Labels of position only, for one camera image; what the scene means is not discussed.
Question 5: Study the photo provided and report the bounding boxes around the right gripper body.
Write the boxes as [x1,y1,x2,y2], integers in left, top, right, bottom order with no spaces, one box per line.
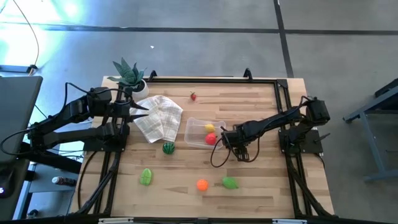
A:
[221,128,250,150]

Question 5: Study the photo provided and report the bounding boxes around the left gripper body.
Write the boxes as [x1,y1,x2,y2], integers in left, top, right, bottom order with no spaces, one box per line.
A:
[113,101,134,124]

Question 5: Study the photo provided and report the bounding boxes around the green bumpy toy fruit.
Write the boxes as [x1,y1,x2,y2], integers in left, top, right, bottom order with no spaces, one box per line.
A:
[221,176,239,190]

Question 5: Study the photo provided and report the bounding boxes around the green striped toy watermelon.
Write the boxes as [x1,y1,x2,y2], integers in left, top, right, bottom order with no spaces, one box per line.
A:
[162,141,175,155]

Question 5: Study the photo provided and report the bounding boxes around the white plaid kitchen towel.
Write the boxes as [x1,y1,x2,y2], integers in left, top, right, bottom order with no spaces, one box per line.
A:
[129,95,183,144]

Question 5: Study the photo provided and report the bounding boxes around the snake plant in white pot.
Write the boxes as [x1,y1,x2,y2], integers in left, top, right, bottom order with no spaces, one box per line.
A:
[107,57,150,102]

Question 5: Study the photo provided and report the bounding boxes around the clear plastic container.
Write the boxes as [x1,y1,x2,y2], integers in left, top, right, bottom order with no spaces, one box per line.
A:
[183,116,227,150]

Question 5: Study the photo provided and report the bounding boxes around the light green toy starfruit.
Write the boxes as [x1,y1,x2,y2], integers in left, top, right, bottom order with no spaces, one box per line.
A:
[139,168,153,187]

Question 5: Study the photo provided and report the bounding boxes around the water bottle with grey cap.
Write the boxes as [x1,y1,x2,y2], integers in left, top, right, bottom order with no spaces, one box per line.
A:
[51,176,78,187]

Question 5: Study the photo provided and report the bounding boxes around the grey desk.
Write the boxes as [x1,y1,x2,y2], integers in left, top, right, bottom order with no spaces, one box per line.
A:
[0,76,44,164]

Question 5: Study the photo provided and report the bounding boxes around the grey metal table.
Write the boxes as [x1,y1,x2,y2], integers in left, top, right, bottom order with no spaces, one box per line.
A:
[343,77,398,183]

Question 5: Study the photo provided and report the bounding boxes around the right gripper black cable loop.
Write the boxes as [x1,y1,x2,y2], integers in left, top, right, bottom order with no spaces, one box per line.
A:
[210,136,261,168]

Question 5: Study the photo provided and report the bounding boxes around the gripper black cable loop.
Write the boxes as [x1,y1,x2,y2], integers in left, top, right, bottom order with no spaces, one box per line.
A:
[210,136,261,168]
[64,82,94,108]

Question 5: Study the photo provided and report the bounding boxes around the left gripper black cable loop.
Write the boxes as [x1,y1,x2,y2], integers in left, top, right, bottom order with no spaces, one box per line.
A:
[64,82,94,108]

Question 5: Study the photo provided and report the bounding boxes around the black aluminium table frame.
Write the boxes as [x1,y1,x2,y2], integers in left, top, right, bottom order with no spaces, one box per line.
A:
[73,76,335,220]

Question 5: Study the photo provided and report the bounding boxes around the left arm base cable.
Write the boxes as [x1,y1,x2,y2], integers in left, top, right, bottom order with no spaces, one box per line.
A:
[0,127,32,156]

